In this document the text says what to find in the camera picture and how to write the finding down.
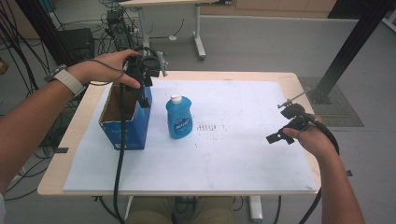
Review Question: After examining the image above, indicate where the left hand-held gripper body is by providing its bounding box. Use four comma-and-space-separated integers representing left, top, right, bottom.
125, 46, 169, 89

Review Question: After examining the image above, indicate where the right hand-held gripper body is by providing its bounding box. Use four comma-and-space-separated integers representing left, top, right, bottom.
277, 89, 316, 130

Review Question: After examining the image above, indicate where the blue cardboard box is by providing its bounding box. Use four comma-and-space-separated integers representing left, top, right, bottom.
98, 83, 153, 151

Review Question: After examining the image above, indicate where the blue detergent bottle white cap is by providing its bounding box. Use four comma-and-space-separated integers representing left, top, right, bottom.
165, 93, 193, 140

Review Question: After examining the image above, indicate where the person's right hand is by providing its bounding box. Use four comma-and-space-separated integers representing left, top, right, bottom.
282, 114, 339, 161

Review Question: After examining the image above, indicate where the person's left hand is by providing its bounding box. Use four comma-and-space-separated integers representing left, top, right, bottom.
66, 49, 142, 91

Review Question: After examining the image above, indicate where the white desk with legs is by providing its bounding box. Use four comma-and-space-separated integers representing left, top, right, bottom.
119, 0, 233, 61

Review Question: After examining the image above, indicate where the white paper sheet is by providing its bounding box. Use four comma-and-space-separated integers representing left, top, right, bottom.
63, 78, 318, 192

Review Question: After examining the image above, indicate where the black computer case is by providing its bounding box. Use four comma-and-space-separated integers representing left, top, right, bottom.
58, 27, 96, 64

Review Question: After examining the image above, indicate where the white table leg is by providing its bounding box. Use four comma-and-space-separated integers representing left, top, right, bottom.
248, 195, 264, 224

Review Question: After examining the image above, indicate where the wristwatch with white band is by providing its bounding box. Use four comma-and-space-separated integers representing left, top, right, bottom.
44, 63, 87, 96

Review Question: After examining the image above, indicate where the person's right leg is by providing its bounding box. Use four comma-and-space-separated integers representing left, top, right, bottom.
195, 196, 235, 224

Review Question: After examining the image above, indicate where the person's leg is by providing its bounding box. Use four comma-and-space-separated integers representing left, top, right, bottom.
125, 196, 176, 224
195, 196, 235, 224

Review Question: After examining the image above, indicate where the person's left leg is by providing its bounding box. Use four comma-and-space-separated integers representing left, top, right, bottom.
125, 196, 176, 224

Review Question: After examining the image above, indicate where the thin black cable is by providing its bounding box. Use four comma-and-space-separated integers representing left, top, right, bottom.
83, 58, 127, 87

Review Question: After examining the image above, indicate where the right gripper thick black cable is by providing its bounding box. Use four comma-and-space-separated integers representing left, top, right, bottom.
298, 118, 340, 224

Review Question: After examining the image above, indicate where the gripper thick black cable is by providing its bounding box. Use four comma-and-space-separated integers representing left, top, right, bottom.
298, 118, 340, 224
112, 82, 128, 224

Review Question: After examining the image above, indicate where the device on stand with cables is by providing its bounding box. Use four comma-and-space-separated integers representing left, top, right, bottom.
102, 7, 141, 52

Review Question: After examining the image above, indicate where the left gripper thick black cable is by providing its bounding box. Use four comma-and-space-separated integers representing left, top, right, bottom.
112, 82, 128, 224

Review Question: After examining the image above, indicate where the black metal post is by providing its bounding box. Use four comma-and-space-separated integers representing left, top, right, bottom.
307, 0, 396, 105

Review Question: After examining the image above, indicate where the bundle of black cables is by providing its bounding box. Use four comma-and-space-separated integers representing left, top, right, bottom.
0, 0, 50, 94

